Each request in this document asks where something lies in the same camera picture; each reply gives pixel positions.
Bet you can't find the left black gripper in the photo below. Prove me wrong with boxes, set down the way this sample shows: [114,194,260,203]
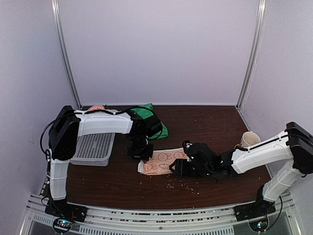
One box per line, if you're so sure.
[128,135,154,163]

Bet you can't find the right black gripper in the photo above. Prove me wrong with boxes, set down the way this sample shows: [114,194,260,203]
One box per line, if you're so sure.
[169,159,212,177]

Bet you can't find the orange bunny pattern towel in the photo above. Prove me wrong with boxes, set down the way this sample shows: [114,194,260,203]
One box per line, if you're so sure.
[137,148,188,176]

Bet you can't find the green microfiber towel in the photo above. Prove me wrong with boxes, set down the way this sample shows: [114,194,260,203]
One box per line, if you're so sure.
[131,103,168,141]

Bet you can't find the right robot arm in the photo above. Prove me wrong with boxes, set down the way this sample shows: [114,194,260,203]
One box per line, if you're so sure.
[169,122,313,216]

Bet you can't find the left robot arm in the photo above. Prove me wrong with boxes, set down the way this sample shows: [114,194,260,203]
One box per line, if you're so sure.
[46,106,162,217]

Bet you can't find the white perforated plastic basket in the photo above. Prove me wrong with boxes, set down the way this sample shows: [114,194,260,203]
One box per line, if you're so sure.
[70,109,120,167]

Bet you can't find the white coral pattern mug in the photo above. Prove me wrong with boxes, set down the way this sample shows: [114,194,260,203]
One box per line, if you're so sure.
[234,131,261,149]

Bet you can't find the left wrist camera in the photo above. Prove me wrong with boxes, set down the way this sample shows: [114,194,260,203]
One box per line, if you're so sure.
[143,116,163,140]

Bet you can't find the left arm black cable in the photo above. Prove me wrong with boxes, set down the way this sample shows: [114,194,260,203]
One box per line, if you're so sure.
[39,105,163,157]

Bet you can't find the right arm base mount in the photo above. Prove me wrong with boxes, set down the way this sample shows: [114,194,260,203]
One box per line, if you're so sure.
[234,199,276,234]

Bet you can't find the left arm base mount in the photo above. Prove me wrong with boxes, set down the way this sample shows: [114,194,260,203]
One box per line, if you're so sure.
[45,197,88,235]

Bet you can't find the right aluminium frame post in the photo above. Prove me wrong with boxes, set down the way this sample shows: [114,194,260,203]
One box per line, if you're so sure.
[236,0,267,110]

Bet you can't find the aluminium frame post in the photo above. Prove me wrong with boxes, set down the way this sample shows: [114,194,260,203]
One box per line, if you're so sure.
[236,0,267,110]
[51,0,82,109]

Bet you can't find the left aluminium frame post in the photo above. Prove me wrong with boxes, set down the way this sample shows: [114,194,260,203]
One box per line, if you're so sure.
[51,0,82,109]

